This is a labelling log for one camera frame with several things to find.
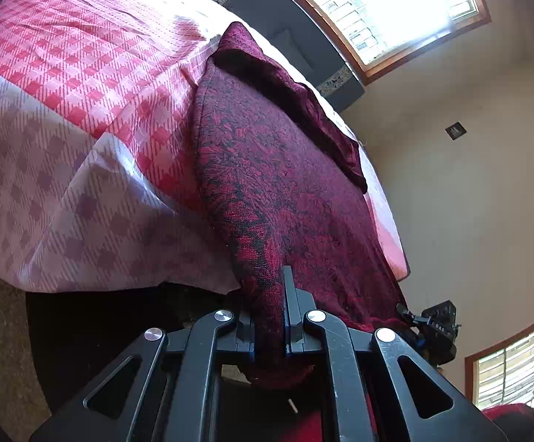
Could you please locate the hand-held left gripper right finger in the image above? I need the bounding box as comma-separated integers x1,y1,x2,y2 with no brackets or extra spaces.
282,266,509,442

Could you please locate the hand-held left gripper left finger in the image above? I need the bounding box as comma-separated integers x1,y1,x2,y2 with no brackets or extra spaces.
30,308,256,442

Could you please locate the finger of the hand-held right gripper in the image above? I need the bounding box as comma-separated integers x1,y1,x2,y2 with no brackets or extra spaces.
396,303,424,332

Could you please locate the dark red floral cloth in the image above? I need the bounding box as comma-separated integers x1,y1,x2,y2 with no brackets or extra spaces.
192,21,408,390

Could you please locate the small wooden framed window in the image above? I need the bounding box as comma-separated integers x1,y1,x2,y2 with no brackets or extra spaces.
465,304,534,413

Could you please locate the dark grey patterned headboard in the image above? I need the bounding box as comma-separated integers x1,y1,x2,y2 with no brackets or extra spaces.
182,0,365,112

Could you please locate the pink checked bedsheet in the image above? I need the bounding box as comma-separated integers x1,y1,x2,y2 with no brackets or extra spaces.
0,0,410,295

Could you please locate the large wooden framed window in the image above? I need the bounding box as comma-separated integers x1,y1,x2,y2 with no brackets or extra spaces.
253,0,491,84

